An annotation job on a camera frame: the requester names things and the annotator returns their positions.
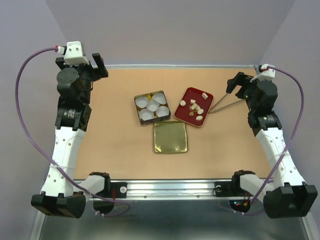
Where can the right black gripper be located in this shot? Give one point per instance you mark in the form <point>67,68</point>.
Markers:
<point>241,79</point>

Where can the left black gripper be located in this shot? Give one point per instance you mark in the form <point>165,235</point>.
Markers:
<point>60,61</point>

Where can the metal tongs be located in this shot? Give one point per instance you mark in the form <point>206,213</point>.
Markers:
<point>226,102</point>

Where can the white round chocolate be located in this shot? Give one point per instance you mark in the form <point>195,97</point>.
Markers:
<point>182,103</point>

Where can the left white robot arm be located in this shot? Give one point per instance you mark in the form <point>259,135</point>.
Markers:
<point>58,196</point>

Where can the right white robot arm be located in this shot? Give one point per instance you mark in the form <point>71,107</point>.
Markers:
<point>284,193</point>

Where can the white cylinder chocolate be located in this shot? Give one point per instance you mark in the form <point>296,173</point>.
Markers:
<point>195,107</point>

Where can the white swirl oval chocolate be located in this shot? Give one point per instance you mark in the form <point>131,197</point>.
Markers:
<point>199,118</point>

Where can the square chocolate tin box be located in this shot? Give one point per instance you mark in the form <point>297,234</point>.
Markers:
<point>156,119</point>

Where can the red lacquer tray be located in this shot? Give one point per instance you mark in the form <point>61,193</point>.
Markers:
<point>182,113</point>

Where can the white paper cup back-left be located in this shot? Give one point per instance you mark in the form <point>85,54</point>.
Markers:
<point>142,101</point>

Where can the white paper cup back-right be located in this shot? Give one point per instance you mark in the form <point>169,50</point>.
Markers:
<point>160,98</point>

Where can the white paper cup front-right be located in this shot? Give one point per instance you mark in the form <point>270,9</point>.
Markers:
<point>162,111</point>

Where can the white paper cup front-left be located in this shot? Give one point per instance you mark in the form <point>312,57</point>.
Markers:
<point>146,114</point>

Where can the white paper cup centre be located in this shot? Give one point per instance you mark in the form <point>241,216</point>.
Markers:
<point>152,105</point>

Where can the gold tin lid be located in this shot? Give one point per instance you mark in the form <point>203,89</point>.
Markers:
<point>170,137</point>

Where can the small electronics board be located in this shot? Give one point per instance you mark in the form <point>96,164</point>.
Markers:
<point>242,206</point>

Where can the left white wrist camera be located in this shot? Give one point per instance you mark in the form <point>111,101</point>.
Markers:
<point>75,54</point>

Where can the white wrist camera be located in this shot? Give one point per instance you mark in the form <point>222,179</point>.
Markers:
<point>75,54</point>
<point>267,73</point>

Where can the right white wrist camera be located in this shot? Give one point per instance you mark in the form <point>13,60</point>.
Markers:
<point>267,73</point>

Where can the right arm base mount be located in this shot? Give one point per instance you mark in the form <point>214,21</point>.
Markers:
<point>225,188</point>

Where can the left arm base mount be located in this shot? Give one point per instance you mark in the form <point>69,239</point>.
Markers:
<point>111,189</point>

